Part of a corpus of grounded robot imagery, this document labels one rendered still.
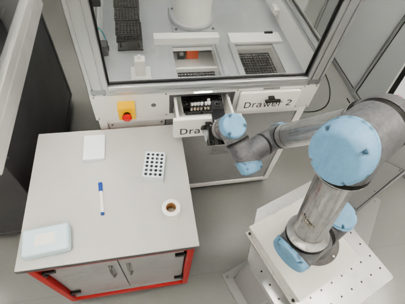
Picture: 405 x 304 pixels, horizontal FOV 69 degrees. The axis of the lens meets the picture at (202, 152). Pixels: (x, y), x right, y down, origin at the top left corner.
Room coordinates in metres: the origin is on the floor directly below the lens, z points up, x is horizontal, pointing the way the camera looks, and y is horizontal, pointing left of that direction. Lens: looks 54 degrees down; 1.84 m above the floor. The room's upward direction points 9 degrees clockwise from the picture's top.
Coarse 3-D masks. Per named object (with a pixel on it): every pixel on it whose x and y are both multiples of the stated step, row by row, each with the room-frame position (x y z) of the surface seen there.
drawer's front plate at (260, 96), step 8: (240, 96) 0.99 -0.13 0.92; (248, 96) 1.00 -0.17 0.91; (256, 96) 1.01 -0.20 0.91; (264, 96) 1.02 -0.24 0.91; (280, 96) 1.05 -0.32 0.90; (288, 96) 1.06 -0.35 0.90; (296, 96) 1.07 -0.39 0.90; (240, 104) 0.99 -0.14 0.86; (248, 104) 1.00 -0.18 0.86; (256, 104) 1.02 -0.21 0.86; (272, 104) 1.04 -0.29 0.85; (280, 104) 1.05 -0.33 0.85
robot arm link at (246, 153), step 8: (248, 136) 0.58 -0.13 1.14; (256, 136) 0.60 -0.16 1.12; (232, 144) 0.54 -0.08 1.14; (240, 144) 0.54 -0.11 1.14; (248, 144) 0.55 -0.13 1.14; (256, 144) 0.56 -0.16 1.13; (264, 144) 0.57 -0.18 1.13; (232, 152) 0.53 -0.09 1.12; (240, 152) 0.52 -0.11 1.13; (248, 152) 0.53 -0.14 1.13; (256, 152) 0.54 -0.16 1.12; (264, 152) 0.55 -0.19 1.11; (240, 160) 0.51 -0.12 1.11; (248, 160) 0.51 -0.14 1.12; (256, 160) 0.51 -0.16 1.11; (240, 168) 0.50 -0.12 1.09; (248, 168) 0.49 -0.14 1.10; (256, 168) 0.49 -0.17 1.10
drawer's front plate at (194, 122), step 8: (176, 120) 0.78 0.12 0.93; (184, 120) 0.79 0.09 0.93; (192, 120) 0.80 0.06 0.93; (200, 120) 0.81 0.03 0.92; (208, 120) 0.82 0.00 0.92; (176, 128) 0.78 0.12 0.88; (184, 128) 0.79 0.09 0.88; (192, 128) 0.80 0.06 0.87; (200, 128) 0.81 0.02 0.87; (176, 136) 0.78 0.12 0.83; (184, 136) 0.79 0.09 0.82
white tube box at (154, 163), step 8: (152, 152) 0.70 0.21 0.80; (160, 152) 0.71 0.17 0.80; (144, 160) 0.65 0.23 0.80; (152, 160) 0.66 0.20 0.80; (160, 160) 0.66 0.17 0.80; (144, 168) 0.62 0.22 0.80; (152, 168) 0.62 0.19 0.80; (160, 168) 0.63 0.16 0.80; (144, 176) 0.58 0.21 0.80; (152, 176) 0.59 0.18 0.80; (160, 176) 0.59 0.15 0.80
